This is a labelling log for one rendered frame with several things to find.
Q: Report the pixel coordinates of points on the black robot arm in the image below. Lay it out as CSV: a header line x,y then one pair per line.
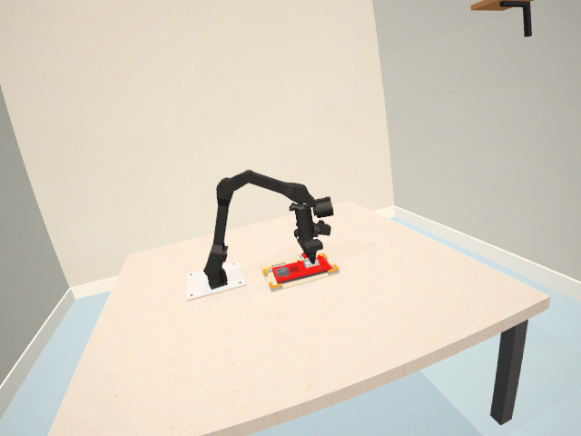
x,y
296,192

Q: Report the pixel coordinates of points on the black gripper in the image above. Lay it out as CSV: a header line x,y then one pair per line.
x,y
309,245

